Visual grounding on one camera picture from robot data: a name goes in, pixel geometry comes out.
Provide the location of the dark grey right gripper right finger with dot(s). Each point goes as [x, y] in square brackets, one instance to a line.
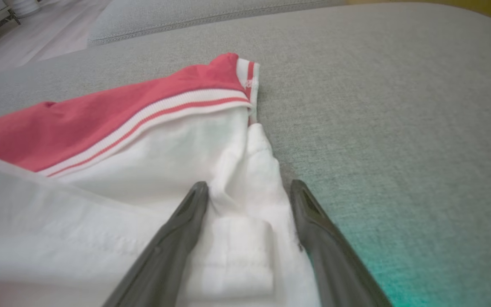
[339, 264]

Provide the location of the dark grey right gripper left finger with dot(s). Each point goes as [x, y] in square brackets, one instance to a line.
[164, 256]

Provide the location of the red and white shirt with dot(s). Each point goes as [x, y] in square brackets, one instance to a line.
[143, 170]

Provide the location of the large grey fabric sofa seat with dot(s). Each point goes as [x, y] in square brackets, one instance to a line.
[377, 106]

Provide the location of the grey sofa seat cushion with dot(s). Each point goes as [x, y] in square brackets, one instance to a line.
[177, 15]

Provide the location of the white ribbed cylinder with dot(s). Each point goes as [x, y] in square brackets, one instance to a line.
[24, 6]

